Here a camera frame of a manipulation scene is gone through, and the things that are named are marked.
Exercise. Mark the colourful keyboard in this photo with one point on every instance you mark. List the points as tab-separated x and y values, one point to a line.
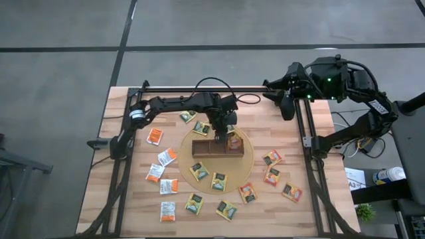
418	227

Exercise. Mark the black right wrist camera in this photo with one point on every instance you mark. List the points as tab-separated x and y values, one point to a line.
287	109

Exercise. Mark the silver arm base bracket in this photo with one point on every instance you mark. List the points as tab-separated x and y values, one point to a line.
307	142

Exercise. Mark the wooden three-compartment tea box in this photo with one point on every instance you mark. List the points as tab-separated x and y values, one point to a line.
206	150

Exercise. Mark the black power adapter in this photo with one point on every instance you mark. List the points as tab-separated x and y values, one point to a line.
367	146

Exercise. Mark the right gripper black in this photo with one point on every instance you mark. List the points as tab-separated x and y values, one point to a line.
299	83

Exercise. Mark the white orange tea packet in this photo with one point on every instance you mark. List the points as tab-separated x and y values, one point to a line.
155	173
167	211
168	186
167	157
154	136

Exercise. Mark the black desk pole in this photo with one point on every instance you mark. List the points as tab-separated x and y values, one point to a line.
411	103

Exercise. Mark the dark grey desk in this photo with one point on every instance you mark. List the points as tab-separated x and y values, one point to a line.
410	149

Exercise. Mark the round woven placemat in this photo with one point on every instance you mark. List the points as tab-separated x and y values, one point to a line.
232	173

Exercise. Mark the orange red tea packet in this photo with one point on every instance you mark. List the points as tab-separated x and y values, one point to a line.
292	192
272	157
271	176
247	193
235	143

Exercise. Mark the grey metal stand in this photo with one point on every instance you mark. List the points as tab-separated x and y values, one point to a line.
26	162

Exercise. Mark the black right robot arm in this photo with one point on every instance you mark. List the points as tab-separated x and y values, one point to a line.
365	124

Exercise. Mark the black frame hook bracket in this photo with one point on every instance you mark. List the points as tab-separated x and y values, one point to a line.
145	84

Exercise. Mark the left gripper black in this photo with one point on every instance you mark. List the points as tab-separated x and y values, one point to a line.
217	121

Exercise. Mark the white paper sheet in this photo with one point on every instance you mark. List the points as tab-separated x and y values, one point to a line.
355	179

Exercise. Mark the black shelf bar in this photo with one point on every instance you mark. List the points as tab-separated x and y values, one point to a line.
378	192

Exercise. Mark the small green artificial plant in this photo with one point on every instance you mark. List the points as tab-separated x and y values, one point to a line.
365	212

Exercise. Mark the white wipes canister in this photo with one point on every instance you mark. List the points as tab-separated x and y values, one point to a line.
388	176

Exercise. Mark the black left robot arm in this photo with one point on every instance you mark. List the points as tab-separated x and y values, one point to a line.
176	103

